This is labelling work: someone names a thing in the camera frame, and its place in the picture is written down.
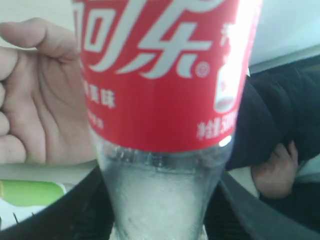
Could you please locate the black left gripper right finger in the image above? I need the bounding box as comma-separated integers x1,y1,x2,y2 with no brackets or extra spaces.
204,172,320,240

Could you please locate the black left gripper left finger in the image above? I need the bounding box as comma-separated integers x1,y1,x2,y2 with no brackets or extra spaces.
0,167,115,240

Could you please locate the white green label bottle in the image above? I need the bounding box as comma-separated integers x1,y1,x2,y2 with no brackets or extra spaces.
0,179,74,231

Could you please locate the clear cola bottle red label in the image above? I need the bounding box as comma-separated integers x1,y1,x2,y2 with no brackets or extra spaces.
72,0,262,240

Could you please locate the black sleeved right forearm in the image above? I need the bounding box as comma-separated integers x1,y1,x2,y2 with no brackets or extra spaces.
226,56,320,171

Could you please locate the person's other hand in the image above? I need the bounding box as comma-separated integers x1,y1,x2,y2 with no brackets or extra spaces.
251,141,298,199

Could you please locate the person's open right hand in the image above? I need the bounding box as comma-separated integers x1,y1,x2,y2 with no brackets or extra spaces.
0,17,96,165

